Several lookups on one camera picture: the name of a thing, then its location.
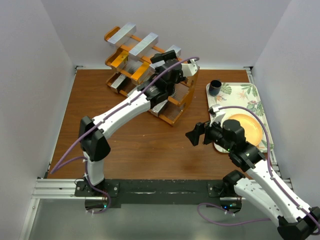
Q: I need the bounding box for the orange toothpaste box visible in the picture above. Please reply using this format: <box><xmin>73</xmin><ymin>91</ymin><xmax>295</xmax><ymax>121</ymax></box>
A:
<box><xmin>110</xmin><ymin>50</ymin><xmax>129</xmax><ymax>72</ymax></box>
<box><xmin>130</xmin><ymin>62</ymin><xmax>150</xmax><ymax>86</ymax></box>

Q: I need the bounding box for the chrome silver toothpaste box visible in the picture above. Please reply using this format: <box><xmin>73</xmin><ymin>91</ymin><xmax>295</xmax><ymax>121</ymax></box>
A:
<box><xmin>150</xmin><ymin>100</ymin><xmax>168</xmax><ymax>117</ymax></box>

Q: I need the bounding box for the grey toothpaste box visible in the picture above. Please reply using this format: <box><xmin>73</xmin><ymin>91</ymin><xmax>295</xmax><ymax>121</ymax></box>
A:
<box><xmin>105</xmin><ymin>22</ymin><xmax>137</xmax><ymax>48</ymax></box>

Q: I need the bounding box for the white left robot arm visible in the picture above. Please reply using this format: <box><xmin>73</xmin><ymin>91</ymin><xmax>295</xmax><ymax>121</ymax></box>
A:
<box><xmin>79</xmin><ymin>50</ymin><xmax>198</xmax><ymax>187</ymax></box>

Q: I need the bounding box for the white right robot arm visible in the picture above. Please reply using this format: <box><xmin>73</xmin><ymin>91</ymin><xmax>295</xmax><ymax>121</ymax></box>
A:
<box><xmin>185</xmin><ymin>119</ymin><xmax>320</xmax><ymax>240</ymax></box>

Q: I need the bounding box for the orange wooden three-tier shelf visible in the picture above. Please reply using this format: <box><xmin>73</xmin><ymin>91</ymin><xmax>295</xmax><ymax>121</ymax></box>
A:
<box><xmin>104</xmin><ymin>26</ymin><xmax>199</xmax><ymax>126</ymax></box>

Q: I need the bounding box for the yellow round plate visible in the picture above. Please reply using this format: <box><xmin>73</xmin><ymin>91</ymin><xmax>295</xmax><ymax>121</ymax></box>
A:
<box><xmin>228</xmin><ymin>113</ymin><xmax>263</xmax><ymax>146</ymax></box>

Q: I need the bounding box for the floral patterned serving tray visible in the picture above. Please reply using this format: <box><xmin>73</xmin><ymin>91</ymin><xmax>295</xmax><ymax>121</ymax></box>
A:
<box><xmin>206</xmin><ymin>82</ymin><xmax>274</xmax><ymax>153</ymax></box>

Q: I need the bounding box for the dark blue cup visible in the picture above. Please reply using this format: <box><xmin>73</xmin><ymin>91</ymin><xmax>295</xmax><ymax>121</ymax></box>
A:
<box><xmin>208</xmin><ymin>79</ymin><xmax>222</xmax><ymax>96</ymax></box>

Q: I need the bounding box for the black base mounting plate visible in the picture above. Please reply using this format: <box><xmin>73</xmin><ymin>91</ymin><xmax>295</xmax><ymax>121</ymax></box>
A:
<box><xmin>74</xmin><ymin>179</ymin><xmax>242</xmax><ymax>213</ymax></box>

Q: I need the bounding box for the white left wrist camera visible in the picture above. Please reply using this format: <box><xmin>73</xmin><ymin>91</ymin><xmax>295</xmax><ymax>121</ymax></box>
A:
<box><xmin>181</xmin><ymin>59</ymin><xmax>199</xmax><ymax>77</ymax></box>

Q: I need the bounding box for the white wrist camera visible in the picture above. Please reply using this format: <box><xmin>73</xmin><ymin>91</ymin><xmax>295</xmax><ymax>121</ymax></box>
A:
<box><xmin>181</xmin><ymin>59</ymin><xmax>199</xmax><ymax>77</ymax></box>
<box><xmin>208</xmin><ymin>104</ymin><xmax>226</xmax><ymax>127</ymax></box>

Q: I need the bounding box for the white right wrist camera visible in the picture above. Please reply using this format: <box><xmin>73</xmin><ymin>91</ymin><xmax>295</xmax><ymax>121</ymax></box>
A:
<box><xmin>208</xmin><ymin>104</ymin><xmax>226</xmax><ymax>127</ymax></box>

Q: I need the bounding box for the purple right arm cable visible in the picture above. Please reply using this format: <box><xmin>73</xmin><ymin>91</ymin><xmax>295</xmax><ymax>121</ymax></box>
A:
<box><xmin>197</xmin><ymin>105</ymin><xmax>320</xmax><ymax>227</ymax></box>

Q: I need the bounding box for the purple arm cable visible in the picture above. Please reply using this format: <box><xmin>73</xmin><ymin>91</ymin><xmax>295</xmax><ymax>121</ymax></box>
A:
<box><xmin>197</xmin><ymin>105</ymin><xmax>320</xmax><ymax>227</ymax></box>
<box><xmin>49</xmin><ymin>56</ymin><xmax>200</xmax><ymax>215</ymax></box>

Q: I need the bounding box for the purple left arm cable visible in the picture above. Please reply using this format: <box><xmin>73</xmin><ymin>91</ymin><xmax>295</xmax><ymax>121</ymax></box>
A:
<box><xmin>49</xmin><ymin>56</ymin><xmax>200</xmax><ymax>215</ymax></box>

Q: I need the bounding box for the aluminium frame rail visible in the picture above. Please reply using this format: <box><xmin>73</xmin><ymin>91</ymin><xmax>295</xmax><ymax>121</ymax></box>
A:
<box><xmin>31</xmin><ymin>177</ymin><xmax>86</xmax><ymax>200</ymax></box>

